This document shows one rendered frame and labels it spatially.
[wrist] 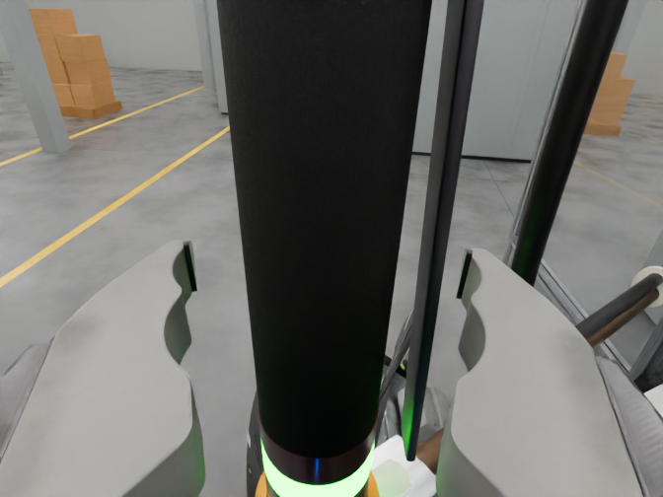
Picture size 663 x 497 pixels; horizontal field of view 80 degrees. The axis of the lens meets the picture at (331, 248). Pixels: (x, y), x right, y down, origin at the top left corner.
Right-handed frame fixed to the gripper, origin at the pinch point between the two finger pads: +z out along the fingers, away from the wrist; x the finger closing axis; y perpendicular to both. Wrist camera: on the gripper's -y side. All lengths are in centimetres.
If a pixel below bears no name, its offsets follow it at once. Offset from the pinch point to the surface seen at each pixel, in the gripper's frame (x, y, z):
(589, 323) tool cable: 15.9, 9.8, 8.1
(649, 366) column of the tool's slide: 56, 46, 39
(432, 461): 4.9, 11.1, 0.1
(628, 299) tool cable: 20.1, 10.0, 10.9
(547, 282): 70, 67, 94
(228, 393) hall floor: -50, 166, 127
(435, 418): 18, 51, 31
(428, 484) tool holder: 4.5, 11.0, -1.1
